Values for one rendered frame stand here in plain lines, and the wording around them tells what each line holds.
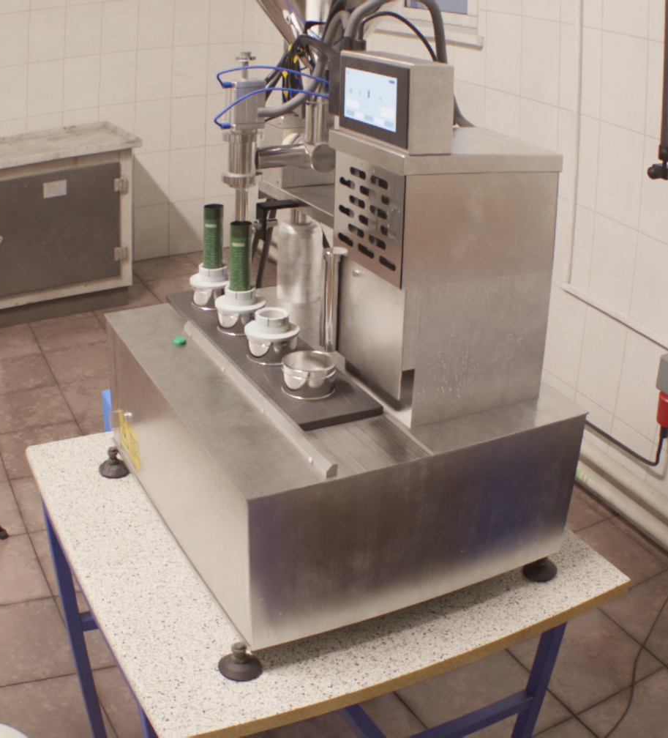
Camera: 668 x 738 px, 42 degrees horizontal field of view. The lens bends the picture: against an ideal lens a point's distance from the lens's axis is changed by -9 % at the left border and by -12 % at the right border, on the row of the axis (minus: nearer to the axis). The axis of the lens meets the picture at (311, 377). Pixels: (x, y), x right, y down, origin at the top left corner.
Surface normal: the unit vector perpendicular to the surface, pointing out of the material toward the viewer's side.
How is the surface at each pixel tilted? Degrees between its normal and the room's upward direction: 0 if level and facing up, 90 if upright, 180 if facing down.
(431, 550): 90
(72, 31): 90
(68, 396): 0
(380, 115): 90
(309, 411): 0
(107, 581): 0
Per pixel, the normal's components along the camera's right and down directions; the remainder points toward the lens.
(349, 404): 0.03, -0.91
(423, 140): 0.44, 0.39
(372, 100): -0.90, 0.17
